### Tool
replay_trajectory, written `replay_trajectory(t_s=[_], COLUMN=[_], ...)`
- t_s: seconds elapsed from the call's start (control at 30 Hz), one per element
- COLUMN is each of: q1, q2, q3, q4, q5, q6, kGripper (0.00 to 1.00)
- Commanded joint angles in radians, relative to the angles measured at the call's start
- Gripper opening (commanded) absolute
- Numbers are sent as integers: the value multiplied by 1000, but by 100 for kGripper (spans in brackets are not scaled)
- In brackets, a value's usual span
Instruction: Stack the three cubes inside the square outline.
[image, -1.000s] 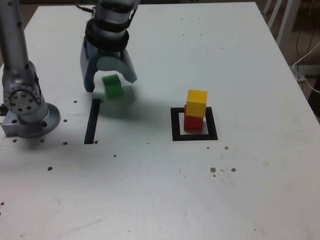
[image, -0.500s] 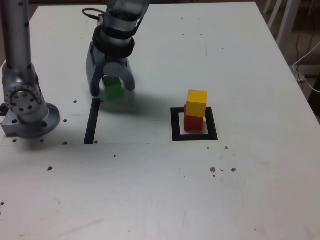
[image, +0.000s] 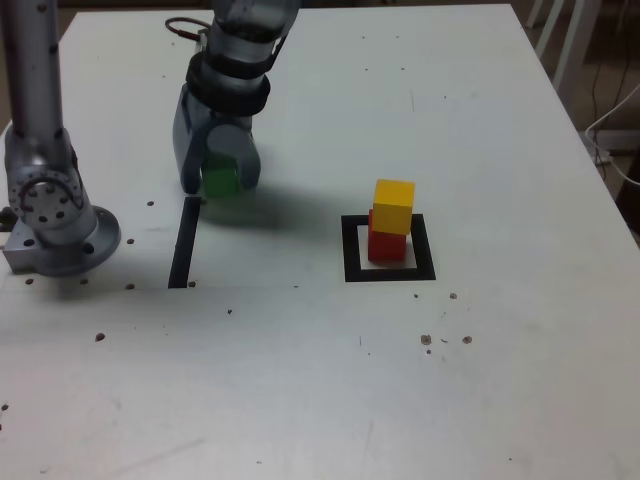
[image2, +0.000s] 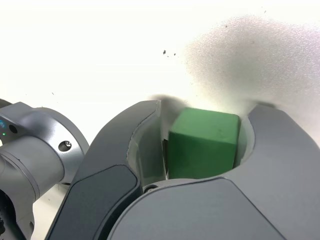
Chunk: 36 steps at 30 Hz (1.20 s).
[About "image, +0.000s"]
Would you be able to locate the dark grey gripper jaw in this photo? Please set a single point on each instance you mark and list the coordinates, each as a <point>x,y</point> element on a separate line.
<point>187,150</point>

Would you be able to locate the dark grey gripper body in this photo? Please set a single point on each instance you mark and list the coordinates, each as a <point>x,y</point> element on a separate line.
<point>225,119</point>

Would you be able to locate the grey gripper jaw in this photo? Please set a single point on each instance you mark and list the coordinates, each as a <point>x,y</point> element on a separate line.
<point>230,141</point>

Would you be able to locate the green cube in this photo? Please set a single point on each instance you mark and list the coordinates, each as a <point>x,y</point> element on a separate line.
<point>220,182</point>

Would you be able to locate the yellow cube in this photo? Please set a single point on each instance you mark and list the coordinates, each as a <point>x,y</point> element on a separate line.
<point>394,205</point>

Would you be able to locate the red cube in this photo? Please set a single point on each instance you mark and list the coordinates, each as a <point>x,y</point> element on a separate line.
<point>385,248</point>

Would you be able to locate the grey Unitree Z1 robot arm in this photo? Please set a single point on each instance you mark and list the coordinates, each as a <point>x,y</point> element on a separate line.
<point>35,100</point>

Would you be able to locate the black tape square outline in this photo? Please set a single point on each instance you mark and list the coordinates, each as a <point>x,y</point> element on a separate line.
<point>390,275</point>

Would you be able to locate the black tape strip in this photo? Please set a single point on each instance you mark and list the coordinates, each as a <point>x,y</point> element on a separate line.
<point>184,240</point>

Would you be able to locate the white furniture frame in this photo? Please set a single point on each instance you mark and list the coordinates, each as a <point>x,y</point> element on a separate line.
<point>574,40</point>

